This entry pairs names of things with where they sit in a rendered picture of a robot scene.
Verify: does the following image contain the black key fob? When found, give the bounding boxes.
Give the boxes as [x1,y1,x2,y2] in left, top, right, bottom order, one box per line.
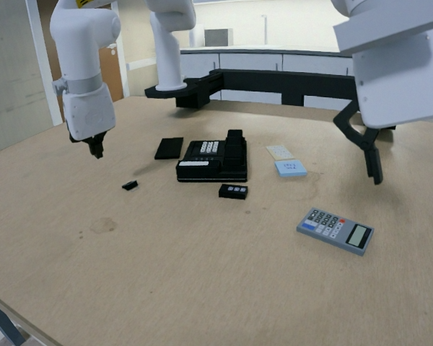
[219,184,248,200]

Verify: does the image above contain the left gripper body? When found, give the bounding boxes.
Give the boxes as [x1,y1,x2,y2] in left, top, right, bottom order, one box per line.
[353,30,433,128]

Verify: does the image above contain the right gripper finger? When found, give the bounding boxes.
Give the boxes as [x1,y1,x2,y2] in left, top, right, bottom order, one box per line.
[69,131,100,159]
[93,131,107,158]

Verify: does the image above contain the black telephone handset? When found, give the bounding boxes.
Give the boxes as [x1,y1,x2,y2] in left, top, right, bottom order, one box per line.
[224,129,243,166]

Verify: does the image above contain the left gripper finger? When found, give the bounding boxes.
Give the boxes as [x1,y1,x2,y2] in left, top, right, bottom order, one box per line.
[333,95,384,185]

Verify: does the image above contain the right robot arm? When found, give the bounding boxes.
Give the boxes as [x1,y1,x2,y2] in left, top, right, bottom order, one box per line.
[50,0,196,96]

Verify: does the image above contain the light blue sticky note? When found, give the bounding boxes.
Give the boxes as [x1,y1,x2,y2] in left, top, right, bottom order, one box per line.
[274,160,307,177]

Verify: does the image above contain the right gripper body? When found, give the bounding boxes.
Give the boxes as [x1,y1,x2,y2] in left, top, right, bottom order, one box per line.
[63,82,116,141]

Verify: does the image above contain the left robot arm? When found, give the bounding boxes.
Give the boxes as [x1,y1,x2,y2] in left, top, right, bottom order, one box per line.
[331,0,433,56]

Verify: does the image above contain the grey pocket calculator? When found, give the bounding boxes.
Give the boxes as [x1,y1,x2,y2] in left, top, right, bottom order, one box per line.
[296,207,375,257]

